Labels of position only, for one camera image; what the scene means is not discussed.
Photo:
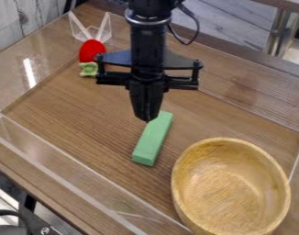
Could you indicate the green rectangular stick block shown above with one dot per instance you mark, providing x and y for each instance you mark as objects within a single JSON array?
[{"x": 151, "y": 140}]

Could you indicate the metal frame in background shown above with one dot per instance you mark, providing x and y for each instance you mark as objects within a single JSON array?
[{"x": 281, "y": 32}]

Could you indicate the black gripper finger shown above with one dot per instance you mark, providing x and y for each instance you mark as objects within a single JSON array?
[
  {"x": 155, "y": 94},
  {"x": 137, "y": 99}
]

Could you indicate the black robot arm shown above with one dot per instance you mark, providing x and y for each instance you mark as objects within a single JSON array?
[{"x": 149, "y": 12}]

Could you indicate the brown wooden bowl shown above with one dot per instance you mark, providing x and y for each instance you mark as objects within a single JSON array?
[{"x": 229, "y": 188}]

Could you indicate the clear acrylic corner bracket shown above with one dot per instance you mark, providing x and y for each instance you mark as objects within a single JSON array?
[{"x": 83, "y": 33}]

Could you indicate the black table leg bracket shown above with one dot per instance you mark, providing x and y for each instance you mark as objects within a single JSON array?
[{"x": 36, "y": 225}]

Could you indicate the clear acrylic front wall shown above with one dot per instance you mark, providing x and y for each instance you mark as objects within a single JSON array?
[{"x": 93, "y": 203}]

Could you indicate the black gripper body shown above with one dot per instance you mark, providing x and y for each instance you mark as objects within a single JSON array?
[{"x": 148, "y": 63}]

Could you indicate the red felt strawberry toy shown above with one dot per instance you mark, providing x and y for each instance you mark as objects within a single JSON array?
[{"x": 91, "y": 48}]

